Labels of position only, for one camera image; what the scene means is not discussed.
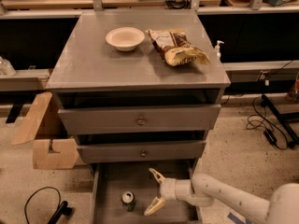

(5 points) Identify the grey bottom drawer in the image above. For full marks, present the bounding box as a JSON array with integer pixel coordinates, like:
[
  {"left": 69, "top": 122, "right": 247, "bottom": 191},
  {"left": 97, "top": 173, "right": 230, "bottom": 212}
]
[{"left": 91, "top": 160, "right": 202, "bottom": 224}]

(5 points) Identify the black floor cable left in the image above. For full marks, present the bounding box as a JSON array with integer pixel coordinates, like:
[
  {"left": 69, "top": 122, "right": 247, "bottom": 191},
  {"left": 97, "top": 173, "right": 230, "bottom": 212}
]
[{"left": 23, "top": 186, "right": 73, "bottom": 224}]

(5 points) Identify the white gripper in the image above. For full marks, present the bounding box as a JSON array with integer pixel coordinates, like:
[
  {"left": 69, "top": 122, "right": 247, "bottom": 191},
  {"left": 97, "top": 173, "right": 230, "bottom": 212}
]
[{"left": 144, "top": 168, "right": 193, "bottom": 216}]

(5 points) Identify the grey drawer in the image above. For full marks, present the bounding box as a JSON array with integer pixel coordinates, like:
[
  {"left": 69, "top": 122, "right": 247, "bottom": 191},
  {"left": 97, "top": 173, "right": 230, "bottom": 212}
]
[
  {"left": 77, "top": 141, "right": 206, "bottom": 163},
  {"left": 58, "top": 105, "right": 221, "bottom": 135},
  {"left": 91, "top": 160, "right": 202, "bottom": 224}
]

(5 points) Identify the grey drawer cabinet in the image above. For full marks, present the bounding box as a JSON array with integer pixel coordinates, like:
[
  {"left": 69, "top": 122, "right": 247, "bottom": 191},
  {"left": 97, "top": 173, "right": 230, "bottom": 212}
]
[{"left": 45, "top": 8, "right": 232, "bottom": 224}]

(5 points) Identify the green soda can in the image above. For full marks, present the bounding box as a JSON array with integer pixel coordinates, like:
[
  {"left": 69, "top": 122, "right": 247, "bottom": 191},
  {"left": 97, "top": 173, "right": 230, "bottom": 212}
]
[{"left": 121, "top": 190, "right": 135, "bottom": 212}]

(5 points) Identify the black table leg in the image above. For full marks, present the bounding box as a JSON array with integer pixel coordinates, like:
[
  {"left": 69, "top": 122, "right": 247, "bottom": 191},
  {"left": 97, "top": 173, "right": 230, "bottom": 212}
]
[{"left": 261, "top": 94, "right": 299, "bottom": 147}]

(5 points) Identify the white paper bowl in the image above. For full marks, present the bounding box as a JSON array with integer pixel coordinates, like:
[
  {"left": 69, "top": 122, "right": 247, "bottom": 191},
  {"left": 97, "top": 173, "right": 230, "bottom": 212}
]
[{"left": 106, "top": 27, "right": 145, "bottom": 51}]

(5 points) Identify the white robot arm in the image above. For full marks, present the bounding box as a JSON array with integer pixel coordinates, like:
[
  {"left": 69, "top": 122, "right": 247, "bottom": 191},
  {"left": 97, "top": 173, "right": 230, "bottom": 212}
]
[{"left": 144, "top": 168, "right": 299, "bottom": 224}]

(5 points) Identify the grey top drawer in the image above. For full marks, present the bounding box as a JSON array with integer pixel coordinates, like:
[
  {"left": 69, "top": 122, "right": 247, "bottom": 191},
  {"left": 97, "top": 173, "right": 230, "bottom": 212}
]
[{"left": 58, "top": 105, "right": 221, "bottom": 135}]

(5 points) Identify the grey middle drawer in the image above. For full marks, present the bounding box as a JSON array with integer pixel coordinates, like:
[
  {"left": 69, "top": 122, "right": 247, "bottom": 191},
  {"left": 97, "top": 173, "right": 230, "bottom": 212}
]
[{"left": 77, "top": 141, "right": 206, "bottom": 163}]

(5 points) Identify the white pump bottle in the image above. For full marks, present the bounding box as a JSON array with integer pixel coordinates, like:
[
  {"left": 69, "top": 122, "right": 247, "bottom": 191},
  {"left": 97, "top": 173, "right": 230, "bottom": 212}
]
[{"left": 214, "top": 40, "right": 224, "bottom": 61}]

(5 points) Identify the cardboard box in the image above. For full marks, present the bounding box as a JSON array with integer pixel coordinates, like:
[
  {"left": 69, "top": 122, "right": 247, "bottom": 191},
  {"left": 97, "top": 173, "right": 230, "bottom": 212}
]
[{"left": 11, "top": 91, "right": 84, "bottom": 170}]

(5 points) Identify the brown chip bag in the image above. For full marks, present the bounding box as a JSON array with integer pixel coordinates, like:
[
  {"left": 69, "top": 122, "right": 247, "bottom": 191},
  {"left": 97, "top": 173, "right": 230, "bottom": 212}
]
[{"left": 146, "top": 28, "right": 210, "bottom": 67}]

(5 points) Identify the black cable with adapter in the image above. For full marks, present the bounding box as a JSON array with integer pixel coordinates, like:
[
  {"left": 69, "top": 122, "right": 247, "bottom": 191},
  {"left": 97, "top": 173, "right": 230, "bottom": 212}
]
[{"left": 245, "top": 95, "right": 297, "bottom": 151}]

